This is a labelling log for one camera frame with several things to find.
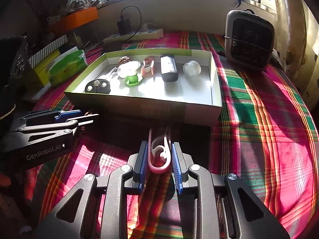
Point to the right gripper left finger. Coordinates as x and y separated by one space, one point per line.
76 215

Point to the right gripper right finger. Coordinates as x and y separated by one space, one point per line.
244 214

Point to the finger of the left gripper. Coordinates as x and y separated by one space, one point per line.
70 127
45 117

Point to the pink carabiner clip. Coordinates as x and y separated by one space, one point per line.
159 152

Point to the black round disc gadget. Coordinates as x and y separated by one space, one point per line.
101 86

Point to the white green round mirror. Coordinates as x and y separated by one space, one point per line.
129 72

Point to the brown carved walnut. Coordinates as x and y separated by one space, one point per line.
123 60

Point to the red white small clip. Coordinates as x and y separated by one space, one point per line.
148 68

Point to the clear plastic jar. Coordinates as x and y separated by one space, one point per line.
191 69

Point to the left hand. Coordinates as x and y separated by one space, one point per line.
23 186

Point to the yellow box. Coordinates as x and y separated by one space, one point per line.
38 76

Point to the green tissue pack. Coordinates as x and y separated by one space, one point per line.
65 66

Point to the striped box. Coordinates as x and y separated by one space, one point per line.
38 57

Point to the plaid bed cloth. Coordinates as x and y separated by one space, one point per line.
265 134

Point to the black smartphone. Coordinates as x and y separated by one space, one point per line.
112 46

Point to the orange storage bin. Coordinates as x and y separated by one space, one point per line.
74 21

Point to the green white cardboard box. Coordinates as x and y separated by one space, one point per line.
197 101

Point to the white power strip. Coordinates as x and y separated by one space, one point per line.
141 35

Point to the grey black mini heater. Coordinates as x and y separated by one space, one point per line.
249 39

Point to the heart pattern curtain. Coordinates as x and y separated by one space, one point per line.
297 43

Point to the black camera box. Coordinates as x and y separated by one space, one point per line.
14 59

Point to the black charger with cable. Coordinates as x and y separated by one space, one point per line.
124 26

